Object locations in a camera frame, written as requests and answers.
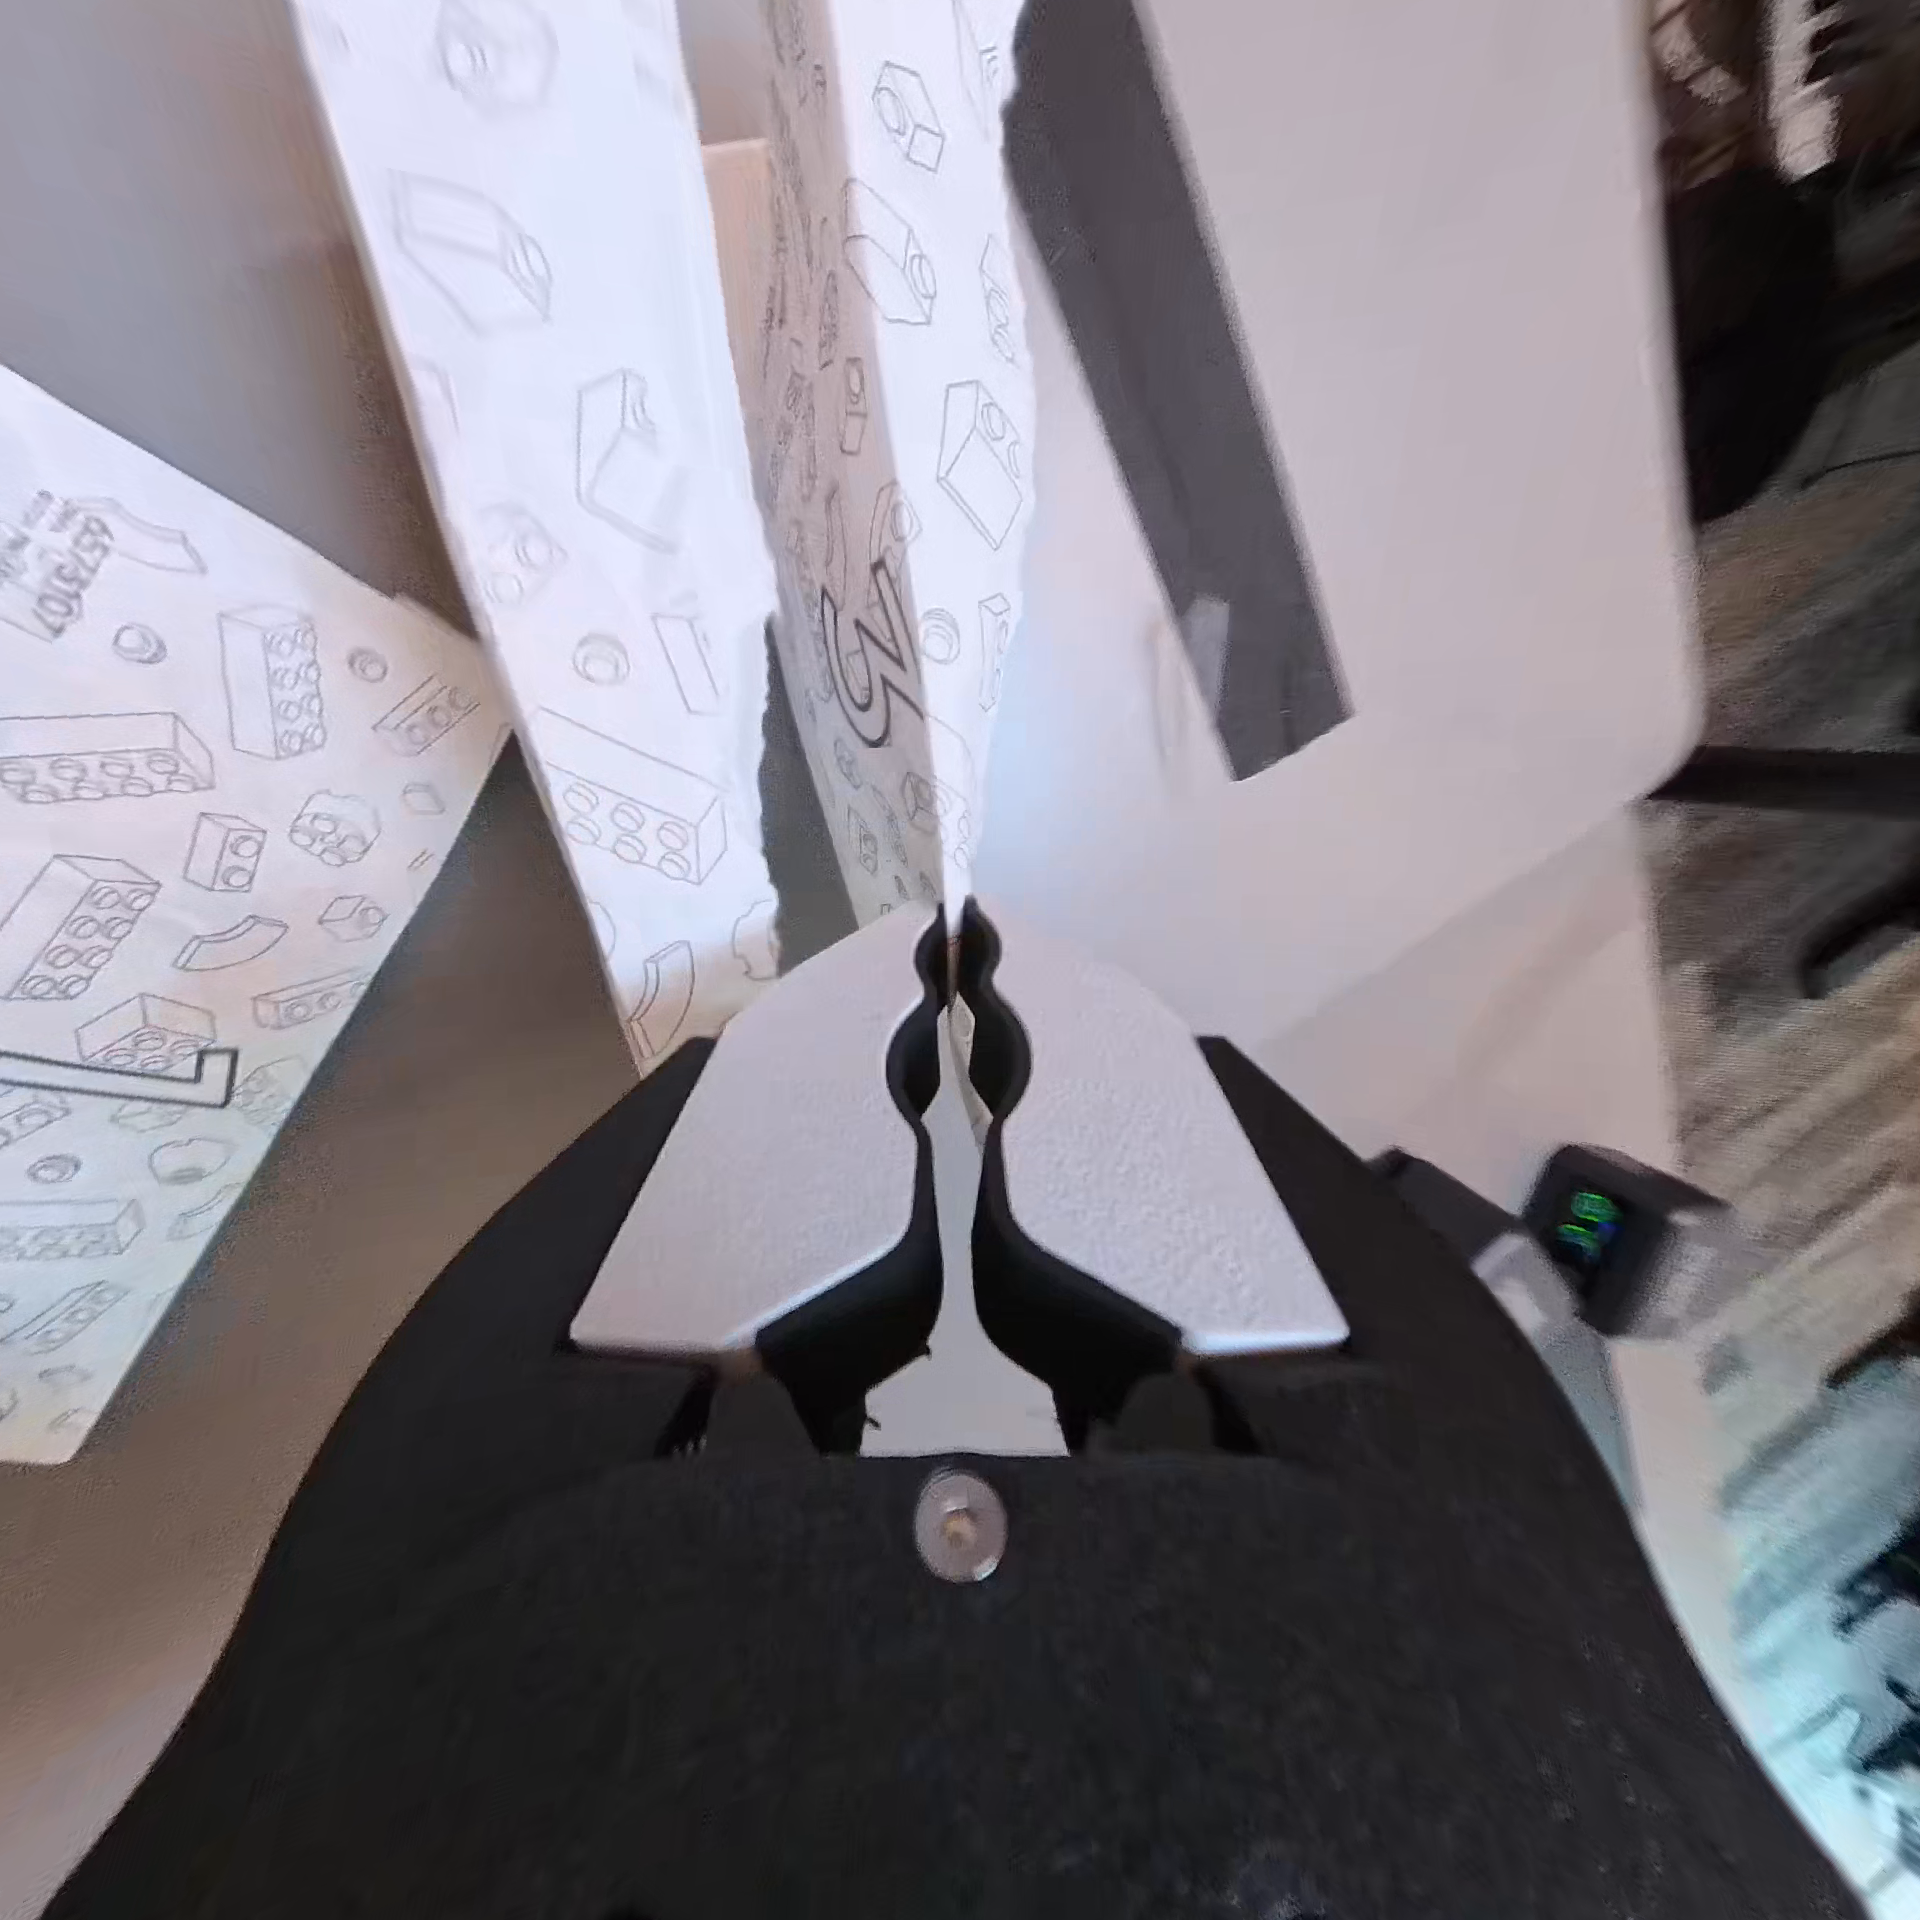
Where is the small black digital clock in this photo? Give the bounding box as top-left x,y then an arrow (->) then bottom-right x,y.
1523,1142 -> 1728,1336

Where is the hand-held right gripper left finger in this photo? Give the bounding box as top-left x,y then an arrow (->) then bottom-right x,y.
569,899 -> 952,1449

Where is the white brick-print paper bag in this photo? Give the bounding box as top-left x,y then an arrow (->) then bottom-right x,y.
757,0 -> 1041,1155
288,0 -> 784,1073
0,367 -> 514,1464

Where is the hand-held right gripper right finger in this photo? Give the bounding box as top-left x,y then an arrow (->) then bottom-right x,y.
954,890 -> 1353,1432

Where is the grey desk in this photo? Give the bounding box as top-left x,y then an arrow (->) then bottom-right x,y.
0,0 -> 1712,1653

